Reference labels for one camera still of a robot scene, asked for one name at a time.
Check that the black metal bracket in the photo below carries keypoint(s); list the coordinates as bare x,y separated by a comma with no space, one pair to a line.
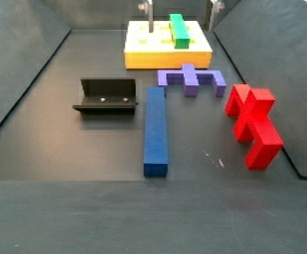
107,95

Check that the purple fork-shaped block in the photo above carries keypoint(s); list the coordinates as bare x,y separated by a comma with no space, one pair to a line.
191,78

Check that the long blue wooden block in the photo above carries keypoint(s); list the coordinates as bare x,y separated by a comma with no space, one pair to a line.
155,160

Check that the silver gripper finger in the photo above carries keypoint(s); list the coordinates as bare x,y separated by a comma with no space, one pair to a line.
217,6
146,7

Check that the yellow wooden board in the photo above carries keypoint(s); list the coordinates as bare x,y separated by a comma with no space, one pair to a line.
148,50

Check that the red X-shaped block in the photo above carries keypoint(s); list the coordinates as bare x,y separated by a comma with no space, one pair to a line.
249,105

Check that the green wooden block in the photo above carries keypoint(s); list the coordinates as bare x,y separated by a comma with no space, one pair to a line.
178,30

